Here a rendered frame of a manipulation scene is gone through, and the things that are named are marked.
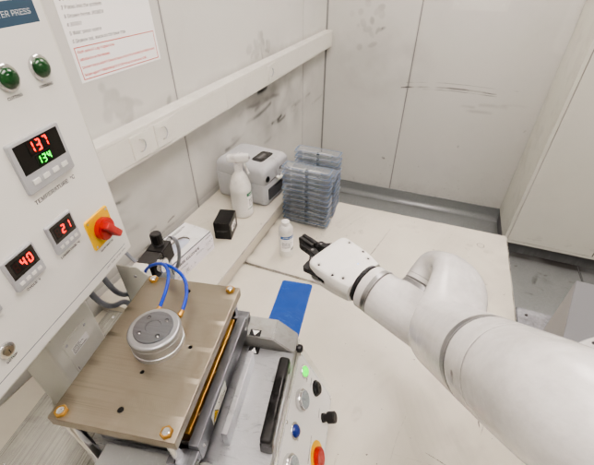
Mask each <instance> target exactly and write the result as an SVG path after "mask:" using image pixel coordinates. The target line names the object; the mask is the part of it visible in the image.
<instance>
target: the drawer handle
mask: <svg viewBox="0 0 594 465"><path fill-rule="evenodd" d="M290 371H291V362H290V359H289V358H287V357H280V359H279V364H278V368H277V372H276V375H275V379H274V383H273V388H272V391H271V395H270V399H269V403H268V406H267V413H266V417H265V421H264V424H263V428H262V432H261V436H260V443H259V446H260V451H261V452H265V453H269V454H272V453H273V449H274V443H273V442H274V437H275V433H276V429H277V425H278V420H279V413H280V408H281V404H282V400H283V395H284V391H285V387H286V382H287V378H288V374H289V373H290Z"/></svg>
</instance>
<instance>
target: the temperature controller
mask: <svg viewBox="0 0 594 465"><path fill-rule="evenodd" d="M25 145H26V147H27V149H28V151H29V153H30V156H31V157H32V156H34V155H36V154H37V153H39V152H41V151H43V150H44V149H47V148H49V147H50V146H52V145H51V143H50V141H49V139H48V137H47V135H46V133H45V132H44V133H42V134H40V135H38V136H36V137H35V138H33V139H31V140H29V141H27V142H25Z"/></svg>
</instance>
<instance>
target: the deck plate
mask: <svg viewBox="0 0 594 465"><path fill-rule="evenodd" d="M122 313H123V312H120V311H113V310H108V312H107V313H106V314H105V316H104V317H103V318H102V319H101V321H100V322H99V324H98V325H99V327H100V329H101V331H102V333H103V335H104V337H106V335H107V334H108V332H109V331H110V330H111V328H112V327H113V325H114V324H115V322H116V321H117V320H118V318H119V317H120V315H121V314H122ZM297 353H298V352H297V351H296V355H295V360H294V364H293V368H292V373H291V381H292V376H293V371H294V367H295V363H296V358H297ZM291 381H290V385H289V390H288V395H287V398H286V403H285V408H284V413H283V417H282V421H281V426H280V430H279V439H278V443H277V447H276V452H275V457H274V460H273V465H275V461H276V456H277V452H278V447H279V440H280V435H281V430H282V425H283V421H284V416H285V411H286V407H287V403H288V398H289V394H290V389H291ZM55 405H56V404H53V403H52V399H51V398H50V397H49V396H48V395H47V393H46V392H45V393H44V394H43V396H42V397H41V399H40V400H39V401H38V403H37V404H36V405H35V406H34V408H33V409H32V410H31V412H30V413H29V415H28V416H27V417H26V419H25V420H24V421H23V422H22V424H21V425H20V426H19V428H18V429H17V431H16V432H15V433H14V434H13V435H12V436H11V437H10V439H9V440H8V441H7V443H6V444H5V445H4V447H3V448H2V449H1V451H0V465H95V462H94V461H93V460H92V458H91V457H90V456H89V455H88V454H87V452H86V451H85V450H84V449H83V448H82V447H81V445H80V444H79V443H78V442H77V441H76V439H75V438H74V437H73V436H72V435H71V434H70V433H69V432H68V431H67V430H66V429H65V427H64V426H61V425H56V424H52V422H51V421H50V420H49V419H48V418H47V417H48V415H49V414H50V413H51V411H52V410H53V408H54V407H55Z"/></svg>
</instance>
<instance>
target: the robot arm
mask: <svg viewBox="0 0 594 465"><path fill-rule="evenodd" d="M299 246H300V248H301V250H303V251H304V252H305V253H306V254H307V255H309V260H308V261H307V262H306V263H305V264H304V265H303V271H304V272H306V273H308V274H310V275H311V278H312V279H313V280H314V281H315V282H316V283H318V284H319V285H321V286H322V287H323V288H325V289H326V290H328V291H330V292H332V293H333V294H335V295H337V296H338V297H340V298H342V299H344V300H346V301H349V302H351V301H353V303H354V305H355V306H356V307H358V308H359V309H360V310H362V311H363V312H364V313H365V314H366V315H368V316H369V317H370V318H372V319H373V320H374V321H376V322H377V323H378V324H380V325H381V326H382V327H384V328H385V329H387V330H388V331H389V332H391V333H392V334H393V335H395V336H396V337H397V338H399V339H400V340H402V341H403V342H404V343H406V344H407V345H408V346H409V347H411V349H412V351H413V353H414V355H415V356H416V358H417V359H418V360H419V361H420V363H421V364H422V365H423V366H424V367H425V368H426V369H427V370H428V371H429V372H430V373H431V374H432V375H433V376H434V377H435V378H436V379H437V380H438V381H439V382H440V383H441V384H442V385H443V386H444V387H445V388H446V389H447V390H448V391H449V392H450V393H451V394H452V395H453V396H454V397H455V398H456V399H457V400H458V401H459V402H460V403H461V404H462V405H463V406H464V407H465V408H466V409H467V410H468V411H469V412H470V413H471V414H472V415H473V416H474V417H475V418H476V419H477V420H478V421H479V422H480V423H481V424H482V425H483V426H484V427H485V428H486V429H487V430H488V431H489V432H490V433H492V434H493V435H494V436H495V437H496V438H497V439H498V440H499V441H500V442H501V443H502V444H503V445H504V446H505V447H506V448H507V449H509V450H510V451H511V452H512V453H513V454H514V455H515V456H516V457H517V458H519V459H520V460H521V461H522V462H523V463H525V464H526V465H594V337H593V338H589V339H585V340H582V341H580V342H576V341H573V340H569V339H566V338H563V337H560V336H557V335H554V334H552V333H549V332H546V331H544V330H541V329H538V328H534V327H530V326H527V325H524V324H521V323H518V322H516V321H513V320H511V319H508V318H505V317H502V316H497V315H494V314H491V313H488V312H487V306H488V295H487V290H486V286H485V284H484V281H483V279H482V277H481V275H480V274H479V272H478V271H477V270H476V269H475V268H474V267H473V266H472V265H471V264H470V263H469V262H467V261H466V260H465V259H463V258H461V257H460V256H457V255H454V254H451V253H448V252H443V251H428V252H426V253H424V254H422V255H421V256H420V257H419V258H418V259H417V261H416V262H415V263H414V264H413V266H412V267H411V269H410V270H409V272H408V273H407V275H406V276H405V277H404V278H403V279H400V278H398V277H397V276H395V275H393V273H392V272H391V271H390V270H389V271H387V270H385V269H384V268H382V267H380V265H379V264H378V263H377V262H376V261H375V260H374V259H373V258H372V257H371V256H370V255H369V254H368V253H366V252H365V251H364V250H363V249H361V248H360V247H359V246H358V245H356V244H355V243H353V242H352V241H350V240H349V239H347V238H340V239H338V240H337V241H336V242H334V243H333V244H332V243H329V244H326V243H324V242H317V241H316V240H315V239H313V238H312V237H309V236H308V235H306V234H303V236H300V237H299Z"/></svg>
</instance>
